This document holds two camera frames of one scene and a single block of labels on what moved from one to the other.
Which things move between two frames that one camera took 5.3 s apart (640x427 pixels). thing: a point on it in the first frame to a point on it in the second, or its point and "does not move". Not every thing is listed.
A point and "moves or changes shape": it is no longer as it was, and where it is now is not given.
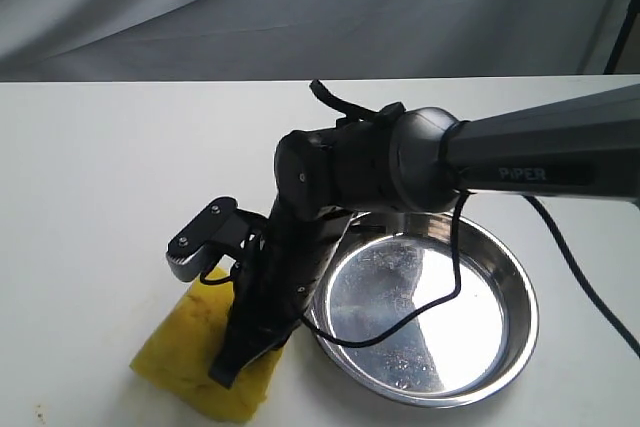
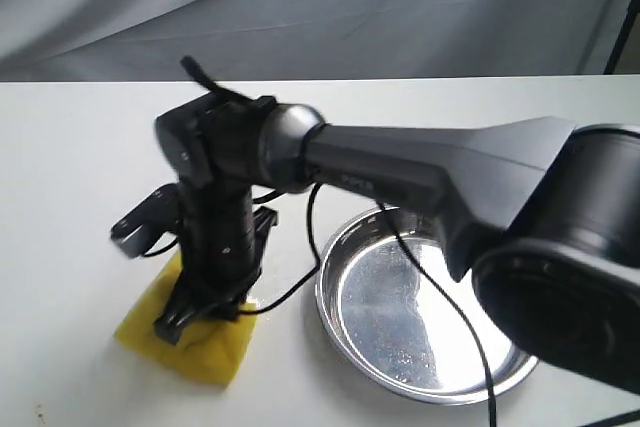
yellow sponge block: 185,347 moves or changes shape
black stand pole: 622,36 does not move
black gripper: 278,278 to 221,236
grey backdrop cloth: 117,14 does not move
